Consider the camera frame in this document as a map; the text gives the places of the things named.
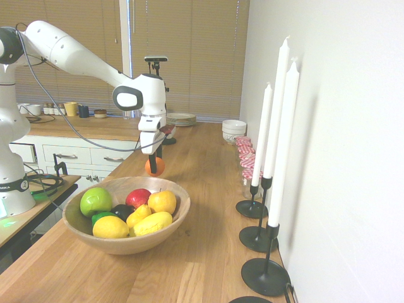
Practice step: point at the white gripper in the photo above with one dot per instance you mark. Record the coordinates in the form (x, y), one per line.
(151, 142)

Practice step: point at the orange fruit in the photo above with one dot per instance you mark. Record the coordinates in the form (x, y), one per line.
(161, 167)

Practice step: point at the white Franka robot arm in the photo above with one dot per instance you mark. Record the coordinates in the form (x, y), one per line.
(63, 47)

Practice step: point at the red apple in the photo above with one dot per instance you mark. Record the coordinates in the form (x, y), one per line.
(137, 197)

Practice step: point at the yellow apple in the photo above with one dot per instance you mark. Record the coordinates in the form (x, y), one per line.
(162, 202)

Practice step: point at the stack of white plates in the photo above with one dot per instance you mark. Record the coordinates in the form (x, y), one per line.
(181, 119)

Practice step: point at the clear drinking glass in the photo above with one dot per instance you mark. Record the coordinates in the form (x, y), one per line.
(127, 114)

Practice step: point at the dark avocado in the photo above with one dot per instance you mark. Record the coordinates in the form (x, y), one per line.
(123, 213)

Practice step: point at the white kitchen drawer cabinet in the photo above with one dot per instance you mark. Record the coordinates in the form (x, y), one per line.
(85, 161)

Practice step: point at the small brown bowl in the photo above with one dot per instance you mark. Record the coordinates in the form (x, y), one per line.
(100, 113)

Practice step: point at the green apple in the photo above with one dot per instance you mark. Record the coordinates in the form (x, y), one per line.
(94, 202)

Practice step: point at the patterned white bowl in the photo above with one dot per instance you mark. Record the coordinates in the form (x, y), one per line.
(233, 138)

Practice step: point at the green lime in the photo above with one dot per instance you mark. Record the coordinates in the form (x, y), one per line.
(101, 216)

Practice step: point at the yellow lemon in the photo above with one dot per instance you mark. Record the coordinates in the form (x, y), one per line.
(110, 228)

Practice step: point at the plain white bowl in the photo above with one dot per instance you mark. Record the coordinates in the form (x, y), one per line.
(234, 125)

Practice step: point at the dark blue mug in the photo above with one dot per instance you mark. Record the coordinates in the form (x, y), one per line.
(83, 111)

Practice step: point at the wooden fruit bowl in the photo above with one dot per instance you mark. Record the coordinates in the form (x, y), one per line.
(126, 246)

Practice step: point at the black table clamp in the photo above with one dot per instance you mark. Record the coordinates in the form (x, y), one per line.
(58, 164)

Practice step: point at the yellow mug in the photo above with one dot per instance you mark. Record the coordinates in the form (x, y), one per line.
(71, 109)

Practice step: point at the black candle holder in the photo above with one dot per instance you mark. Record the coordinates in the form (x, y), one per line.
(265, 277)
(251, 209)
(256, 238)

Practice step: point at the short white taper candle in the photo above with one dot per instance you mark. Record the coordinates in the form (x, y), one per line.
(262, 135)

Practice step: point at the wooden robot table black edge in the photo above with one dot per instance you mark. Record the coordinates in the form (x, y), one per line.
(47, 192)

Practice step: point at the row of spice jars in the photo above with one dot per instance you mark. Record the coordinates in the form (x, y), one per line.
(52, 109)

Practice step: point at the wide wooden window blind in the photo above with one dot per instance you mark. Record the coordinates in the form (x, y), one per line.
(195, 47)

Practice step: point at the medium white taper candle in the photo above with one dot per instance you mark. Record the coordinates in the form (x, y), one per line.
(284, 142)

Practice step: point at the tallest white taper candle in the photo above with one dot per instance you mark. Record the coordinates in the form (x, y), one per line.
(277, 107)

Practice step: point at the white mug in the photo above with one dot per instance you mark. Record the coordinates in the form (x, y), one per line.
(34, 109)
(22, 108)

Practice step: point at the narrow wooden window blind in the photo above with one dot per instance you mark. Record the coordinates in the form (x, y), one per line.
(79, 19)

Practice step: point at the black camera pole stand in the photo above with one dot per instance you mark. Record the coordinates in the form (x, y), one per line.
(169, 140)

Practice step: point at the grey exterior camera on pole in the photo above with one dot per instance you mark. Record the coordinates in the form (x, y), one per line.
(155, 59)

